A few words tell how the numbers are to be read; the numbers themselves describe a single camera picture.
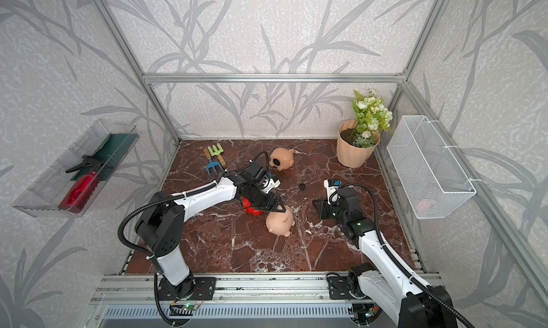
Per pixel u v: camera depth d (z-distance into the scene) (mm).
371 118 893
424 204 716
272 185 824
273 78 970
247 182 667
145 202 973
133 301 766
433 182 608
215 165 1083
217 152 1151
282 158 1016
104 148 711
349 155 996
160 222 475
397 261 470
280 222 805
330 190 750
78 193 580
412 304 393
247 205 743
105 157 719
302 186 1018
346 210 628
